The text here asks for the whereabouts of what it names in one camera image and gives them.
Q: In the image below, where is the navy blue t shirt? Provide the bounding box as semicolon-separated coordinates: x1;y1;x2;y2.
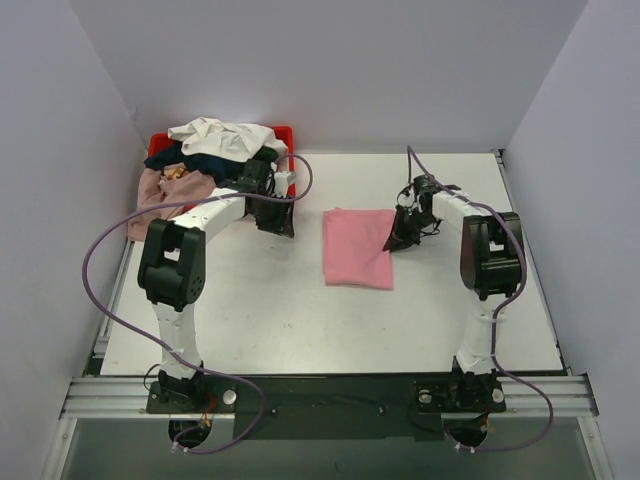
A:
144;142;245;184

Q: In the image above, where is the pink t shirt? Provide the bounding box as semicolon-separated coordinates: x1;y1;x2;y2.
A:
322;208;394;290

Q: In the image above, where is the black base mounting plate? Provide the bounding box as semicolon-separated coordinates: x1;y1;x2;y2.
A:
146;372;506;446

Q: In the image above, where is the red plastic bin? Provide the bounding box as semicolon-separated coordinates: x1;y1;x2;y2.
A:
147;127;293;192

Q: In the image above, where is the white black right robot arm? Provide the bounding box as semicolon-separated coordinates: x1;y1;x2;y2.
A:
384;175;527;409

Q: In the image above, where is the white t shirt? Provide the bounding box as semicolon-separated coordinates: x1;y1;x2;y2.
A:
167;117;289;163

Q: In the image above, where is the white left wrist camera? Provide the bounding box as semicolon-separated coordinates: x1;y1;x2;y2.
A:
272;170;296;198

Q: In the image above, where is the beige t shirt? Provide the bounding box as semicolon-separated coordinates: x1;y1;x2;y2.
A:
127;163;216;242

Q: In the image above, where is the dark green t shirt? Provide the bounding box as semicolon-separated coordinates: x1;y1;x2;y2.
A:
253;146;280;163

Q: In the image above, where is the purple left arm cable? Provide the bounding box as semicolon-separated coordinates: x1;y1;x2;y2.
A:
82;153;315;456

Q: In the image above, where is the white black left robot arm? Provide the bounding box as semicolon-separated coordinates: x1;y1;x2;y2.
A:
137;160;296;412

